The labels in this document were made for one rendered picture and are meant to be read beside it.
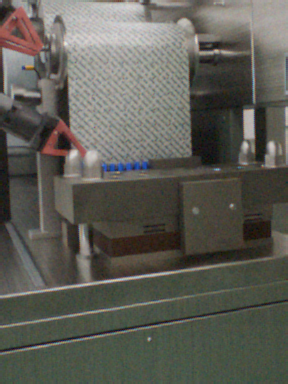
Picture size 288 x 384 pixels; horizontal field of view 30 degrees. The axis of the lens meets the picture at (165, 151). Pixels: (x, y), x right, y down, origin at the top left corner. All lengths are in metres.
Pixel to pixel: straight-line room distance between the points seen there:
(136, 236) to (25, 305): 0.20
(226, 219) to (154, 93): 0.30
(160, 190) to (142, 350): 0.23
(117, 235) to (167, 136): 0.28
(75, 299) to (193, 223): 0.21
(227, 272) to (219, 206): 0.10
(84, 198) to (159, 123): 0.30
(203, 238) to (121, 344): 0.20
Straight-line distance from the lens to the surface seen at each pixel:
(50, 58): 1.02
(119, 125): 1.01
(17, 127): 0.96
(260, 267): 0.86
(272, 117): 1.31
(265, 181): 0.91
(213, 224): 0.85
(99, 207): 0.81
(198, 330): 0.84
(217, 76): 1.15
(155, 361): 0.83
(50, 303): 0.76
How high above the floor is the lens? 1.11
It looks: 3 degrees down
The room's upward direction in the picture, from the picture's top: 2 degrees counter-clockwise
